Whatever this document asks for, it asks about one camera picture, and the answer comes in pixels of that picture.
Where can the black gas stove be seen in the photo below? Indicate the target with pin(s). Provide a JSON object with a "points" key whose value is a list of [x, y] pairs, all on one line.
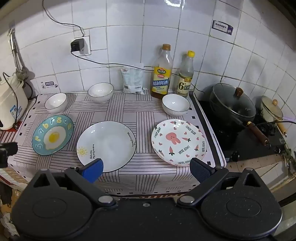
{"points": [[242, 144]]}

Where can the purple white wall sticker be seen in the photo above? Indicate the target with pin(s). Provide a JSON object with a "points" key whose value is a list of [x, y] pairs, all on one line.
{"points": [[222, 27]]}

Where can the white wall socket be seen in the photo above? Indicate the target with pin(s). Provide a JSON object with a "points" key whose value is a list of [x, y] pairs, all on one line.
{"points": [[87, 44]]}

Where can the white ribbed bowl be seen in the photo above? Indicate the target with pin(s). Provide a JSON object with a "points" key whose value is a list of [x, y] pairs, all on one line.
{"points": [[175, 104], [56, 102], [100, 92]]}

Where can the small yellow cap bottle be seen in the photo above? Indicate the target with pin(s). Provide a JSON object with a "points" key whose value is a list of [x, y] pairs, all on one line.
{"points": [[185, 78]]}

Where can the cream pot lid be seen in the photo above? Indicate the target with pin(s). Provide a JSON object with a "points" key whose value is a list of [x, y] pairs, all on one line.
{"points": [[271, 109]]}

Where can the striped white tablecloth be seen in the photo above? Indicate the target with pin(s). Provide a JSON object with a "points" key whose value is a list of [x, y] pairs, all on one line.
{"points": [[143, 115]]}

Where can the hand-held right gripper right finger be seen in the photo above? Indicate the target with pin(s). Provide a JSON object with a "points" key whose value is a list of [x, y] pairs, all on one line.
{"points": [[200, 170]]}

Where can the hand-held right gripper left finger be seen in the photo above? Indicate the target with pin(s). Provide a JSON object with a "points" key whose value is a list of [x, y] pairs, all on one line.
{"points": [[94, 170]]}

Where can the white wall control panel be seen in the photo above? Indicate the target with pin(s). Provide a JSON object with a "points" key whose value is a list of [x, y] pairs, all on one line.
{"points": [[48, 83]]}

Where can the pink rabbit print plate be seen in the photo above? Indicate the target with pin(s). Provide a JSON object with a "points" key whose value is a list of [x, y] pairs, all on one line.
{"points": [[178, 142]]}

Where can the white plastic bag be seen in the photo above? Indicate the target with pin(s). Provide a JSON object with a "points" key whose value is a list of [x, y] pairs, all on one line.
{"points": [[133, 80]]}

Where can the white rice cooker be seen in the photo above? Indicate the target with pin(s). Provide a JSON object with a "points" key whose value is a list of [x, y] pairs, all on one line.
{"points": [[11, 104]]}

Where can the black power adapter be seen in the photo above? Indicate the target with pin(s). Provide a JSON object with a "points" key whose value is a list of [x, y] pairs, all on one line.
{"points": [[77, 45]]}

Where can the hanging metal ladle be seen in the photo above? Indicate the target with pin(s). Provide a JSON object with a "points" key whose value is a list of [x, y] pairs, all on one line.
{"points": [[17, 55]]}

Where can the large cooking oil bottle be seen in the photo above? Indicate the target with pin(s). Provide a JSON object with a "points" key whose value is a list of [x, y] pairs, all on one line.
{"points": [[161, 76]]}

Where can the white sun print plate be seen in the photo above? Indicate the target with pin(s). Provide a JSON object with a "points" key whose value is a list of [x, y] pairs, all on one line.
{"points": [[106, 144]]}

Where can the glass lid wooden knob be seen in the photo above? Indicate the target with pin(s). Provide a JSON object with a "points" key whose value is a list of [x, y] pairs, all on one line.
{"points": [[231, 102]]}

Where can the blue fried egg plate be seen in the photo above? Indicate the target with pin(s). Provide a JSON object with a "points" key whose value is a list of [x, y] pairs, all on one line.
{"points": [[52, 138]]}

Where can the cream enamel pot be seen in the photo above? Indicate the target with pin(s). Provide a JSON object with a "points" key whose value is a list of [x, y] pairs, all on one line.
{"points": [[282, 129]]}

